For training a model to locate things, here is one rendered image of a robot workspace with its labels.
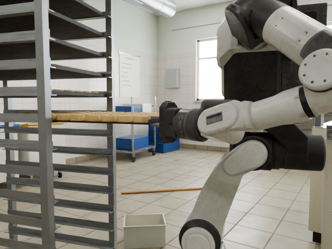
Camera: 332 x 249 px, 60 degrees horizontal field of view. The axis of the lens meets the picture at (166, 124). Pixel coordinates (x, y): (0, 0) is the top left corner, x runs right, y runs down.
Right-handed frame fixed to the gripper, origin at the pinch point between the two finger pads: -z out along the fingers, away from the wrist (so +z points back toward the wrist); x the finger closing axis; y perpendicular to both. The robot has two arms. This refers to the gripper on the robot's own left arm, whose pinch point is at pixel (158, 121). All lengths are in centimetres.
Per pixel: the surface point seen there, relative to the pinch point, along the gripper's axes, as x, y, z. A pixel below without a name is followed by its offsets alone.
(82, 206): -46, -6, -63
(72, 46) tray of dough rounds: 26.5, 9.1, -38.9
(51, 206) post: -28.5, 23.3, -26.9
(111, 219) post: -51, -14, -50
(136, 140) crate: -62, -246, -339
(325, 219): -50, -91, 19
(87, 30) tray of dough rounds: 35, 0, -45
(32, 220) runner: -35, 27, -36
